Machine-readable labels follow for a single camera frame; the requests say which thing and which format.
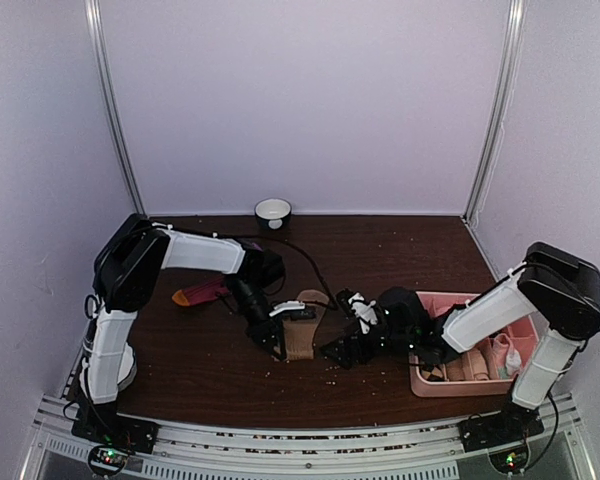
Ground circuit board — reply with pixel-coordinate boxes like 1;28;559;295
489;446;530;475
87;445;130;476

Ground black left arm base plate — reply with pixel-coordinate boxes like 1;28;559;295
71;416;159;454

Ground purple orange striped sock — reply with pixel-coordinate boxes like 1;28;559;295
171;240;264;308

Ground aluminium left corner post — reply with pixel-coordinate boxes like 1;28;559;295
84;0;146;214

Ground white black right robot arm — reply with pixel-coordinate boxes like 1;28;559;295
320;242;600;442

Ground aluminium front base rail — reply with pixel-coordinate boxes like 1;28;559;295
15;394;600;479

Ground pink divided organizer box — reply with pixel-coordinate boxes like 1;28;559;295
409;316;539;398

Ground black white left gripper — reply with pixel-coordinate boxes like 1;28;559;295
226;276;285;361

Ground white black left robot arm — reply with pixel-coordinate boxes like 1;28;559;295
80;214;315;444

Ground aluminium right side rail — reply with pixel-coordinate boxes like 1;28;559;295
461;216;500;280

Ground tan rolled sock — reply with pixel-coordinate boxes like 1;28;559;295
445;359;466;382

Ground aluminium right corner post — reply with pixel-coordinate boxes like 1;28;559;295
463;0;527;226

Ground aluminium corner post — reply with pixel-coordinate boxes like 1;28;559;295
84;0;146;214
463;0;527;226

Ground white scalloped bowl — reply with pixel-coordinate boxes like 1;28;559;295
117;343;137;392

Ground right circuit board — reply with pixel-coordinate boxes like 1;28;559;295
489;446;530;475

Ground tan ribbed sock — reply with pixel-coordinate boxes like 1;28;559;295
282;289;329;361

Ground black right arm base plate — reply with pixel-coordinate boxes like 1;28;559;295
458;413;545;452

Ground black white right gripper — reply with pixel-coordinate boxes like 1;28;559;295
319;320;415;372

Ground black argyle rolled sock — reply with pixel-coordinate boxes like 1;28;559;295
419;366;446;383

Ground black white small bowl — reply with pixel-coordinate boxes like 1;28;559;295
254;198;292;231

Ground beige rolled sock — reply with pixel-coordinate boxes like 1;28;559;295
465;349;490;381

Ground left circuit board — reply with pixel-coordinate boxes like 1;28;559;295
87;445;130;476

